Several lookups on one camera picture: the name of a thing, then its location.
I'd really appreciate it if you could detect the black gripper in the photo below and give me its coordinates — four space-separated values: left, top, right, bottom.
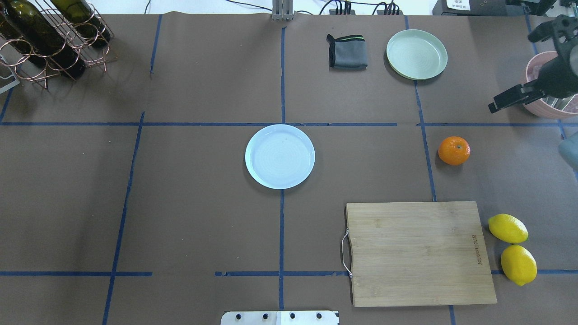
488 14 578 114

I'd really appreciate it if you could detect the orange fruit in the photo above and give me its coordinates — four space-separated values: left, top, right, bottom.
438 136 471 165

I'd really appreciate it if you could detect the light blue plate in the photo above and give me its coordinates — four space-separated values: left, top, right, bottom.
244 124 316 190

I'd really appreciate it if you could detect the light green plate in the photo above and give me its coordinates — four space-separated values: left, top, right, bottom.
385 29 448 81

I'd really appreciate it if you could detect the pink bowl with ice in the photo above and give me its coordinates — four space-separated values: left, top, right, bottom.
522 51 578 120

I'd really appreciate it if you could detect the upper yellow lemon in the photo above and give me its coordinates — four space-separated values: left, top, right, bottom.
488 214 529 244

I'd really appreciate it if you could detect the yellow lemon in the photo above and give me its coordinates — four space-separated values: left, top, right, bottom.
488 214 529 244
500 244 537 286

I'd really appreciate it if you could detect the lower yellow lemon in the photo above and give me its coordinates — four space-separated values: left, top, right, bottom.
500 244 537 286

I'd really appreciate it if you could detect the grey folded cloth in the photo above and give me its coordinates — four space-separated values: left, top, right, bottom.
326 34 368 70

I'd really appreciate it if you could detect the wooden cutting board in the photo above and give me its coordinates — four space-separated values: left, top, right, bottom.
344 201 497 308

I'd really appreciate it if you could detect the dark wine bottle right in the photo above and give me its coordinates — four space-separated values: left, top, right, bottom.
51 0 110 49

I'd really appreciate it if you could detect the dark wine bottle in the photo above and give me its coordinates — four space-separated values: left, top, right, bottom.
51 0 110 49
0 15 31 55
1 0 85 80

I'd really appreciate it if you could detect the dark wine bottle far left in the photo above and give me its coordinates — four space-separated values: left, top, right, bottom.
0 15 31 55

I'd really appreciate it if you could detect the grey camera post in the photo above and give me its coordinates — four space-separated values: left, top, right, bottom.
272 0 295 21

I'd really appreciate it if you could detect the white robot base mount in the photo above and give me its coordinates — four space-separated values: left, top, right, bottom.
220 310 340 325

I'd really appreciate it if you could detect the copper wire bottle rack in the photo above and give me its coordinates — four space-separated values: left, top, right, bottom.
1 0 118 89

